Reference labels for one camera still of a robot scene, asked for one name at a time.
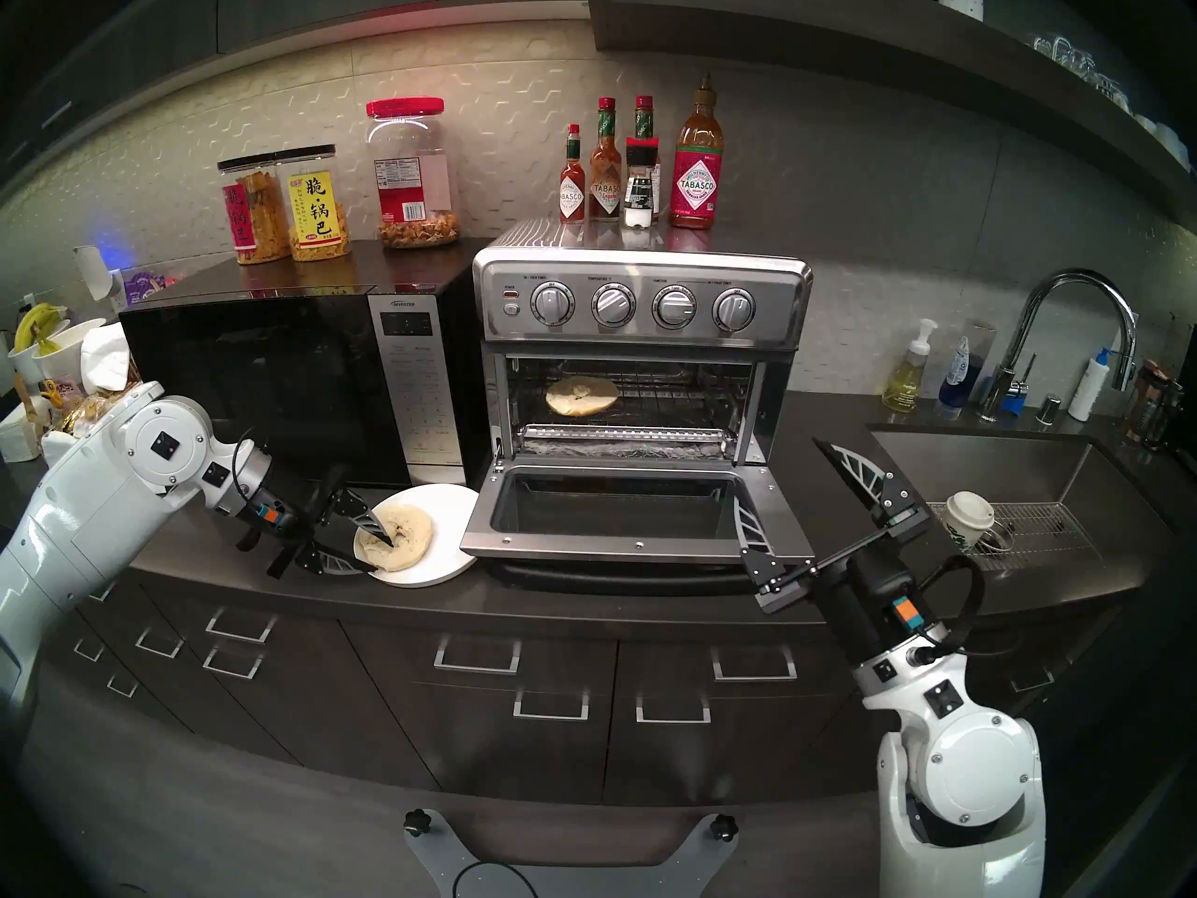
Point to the round white plate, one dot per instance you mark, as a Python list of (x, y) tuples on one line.
[(451, 543)]

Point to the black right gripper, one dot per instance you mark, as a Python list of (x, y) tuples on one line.
[(870, 606)]

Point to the small chrome sink cap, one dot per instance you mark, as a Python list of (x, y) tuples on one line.
[(1048, 410)]

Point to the black base knob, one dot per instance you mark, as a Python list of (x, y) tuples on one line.
[(723, 827), (417, 822)]

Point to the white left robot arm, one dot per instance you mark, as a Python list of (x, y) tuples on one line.
[(164, 442)]

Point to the small blue sponge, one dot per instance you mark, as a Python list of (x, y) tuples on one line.
[(1014, 402)]

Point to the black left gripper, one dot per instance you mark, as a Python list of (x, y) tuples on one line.
[(299, 527)]

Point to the pale crusted bagel half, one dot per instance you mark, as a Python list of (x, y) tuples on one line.
[(582, 398)]

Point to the black microwave oven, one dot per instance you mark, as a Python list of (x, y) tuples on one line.
[(281, 382)]

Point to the tall clear tumbler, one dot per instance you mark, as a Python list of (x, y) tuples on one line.
[(982, 337)]

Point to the purple snack packet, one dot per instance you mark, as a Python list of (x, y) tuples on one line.
[(145, 286)]

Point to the large Tabasco sriracha bottle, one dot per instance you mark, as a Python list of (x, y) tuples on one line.
[(696, 185)]

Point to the clear jar red lid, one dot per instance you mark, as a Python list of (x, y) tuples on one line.
[(411, 181)]

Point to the small white paper bag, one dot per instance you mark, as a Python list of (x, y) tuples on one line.
[(54, 445), (17, 438)]

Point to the dark open wall shelf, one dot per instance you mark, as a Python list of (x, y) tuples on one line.
[(842, 36)]

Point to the clear drinking glass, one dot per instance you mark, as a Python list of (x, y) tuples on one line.
[(1040, 45), (1063, 52), (1108, 87)]

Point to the bagged bread loaf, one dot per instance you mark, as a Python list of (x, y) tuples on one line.
[(84, 410)]

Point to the white crumpled paper bag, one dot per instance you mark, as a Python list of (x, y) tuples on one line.
[(106, 358)]

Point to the glass toaster oven door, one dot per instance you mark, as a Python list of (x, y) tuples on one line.
[(608, 550)]

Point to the blue dish soap bottle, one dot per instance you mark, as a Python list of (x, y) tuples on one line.
[(954, 386)]

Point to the copper lidded jar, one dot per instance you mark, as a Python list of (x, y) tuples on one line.
[(1143, 400)]

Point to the green neck Tabasco bottle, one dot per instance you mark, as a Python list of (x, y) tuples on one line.
[(643, 118)]

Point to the chrome gooseneck faucet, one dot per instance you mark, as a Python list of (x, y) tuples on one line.
[(1001, 386)]

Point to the paper coffee cup white lid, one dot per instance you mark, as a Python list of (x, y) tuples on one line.
[(970, 513)]

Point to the black countertop appliance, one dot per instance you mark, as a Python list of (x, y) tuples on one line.
[(1189, 400)]

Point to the stainless steel toaster oven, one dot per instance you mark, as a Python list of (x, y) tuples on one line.
[(781, 297)]

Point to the red label snack jar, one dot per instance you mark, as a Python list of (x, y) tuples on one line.
[(252, 218)]

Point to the yellow liquid soap dispenser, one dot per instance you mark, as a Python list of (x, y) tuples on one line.
[(904, 386)]

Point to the yellow label snack jar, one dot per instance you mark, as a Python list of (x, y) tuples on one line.
[(316, 209)]

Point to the white bottle blue cap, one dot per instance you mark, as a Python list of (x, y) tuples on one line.
[(1087, 391)]

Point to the medium Tabasco sauce bottle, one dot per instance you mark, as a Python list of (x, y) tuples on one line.
[(606, 190)]

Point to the foil covered oven tray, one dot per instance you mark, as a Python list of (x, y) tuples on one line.
[(636, 449)]

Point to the dark glass french press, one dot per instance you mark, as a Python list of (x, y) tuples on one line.
[(1167, 414)]

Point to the dark crusted bagel half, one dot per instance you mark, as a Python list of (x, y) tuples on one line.
[(411, 531)]

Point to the silver oven control knob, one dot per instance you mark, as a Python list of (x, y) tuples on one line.
[(674, 307), (553, 304), (613, 305), (734, 310)]

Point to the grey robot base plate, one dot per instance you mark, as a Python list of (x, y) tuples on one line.
[(439, 868)]

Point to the dark lower cabinet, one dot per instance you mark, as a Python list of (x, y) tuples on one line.
[(561, 765)]

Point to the yellow banana bunch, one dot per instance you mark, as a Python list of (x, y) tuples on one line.
[(36, 324)]

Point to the stainless steel sink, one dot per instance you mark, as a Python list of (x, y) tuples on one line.
[(991, 461)]

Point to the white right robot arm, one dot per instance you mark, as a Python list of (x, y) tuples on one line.
[(973, 774)]

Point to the small Tabasco sauce bottle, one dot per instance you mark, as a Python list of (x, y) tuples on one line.
[(571, 199)]

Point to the white mug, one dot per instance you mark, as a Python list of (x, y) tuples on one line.
[(1147, 124), (1175, 146)]

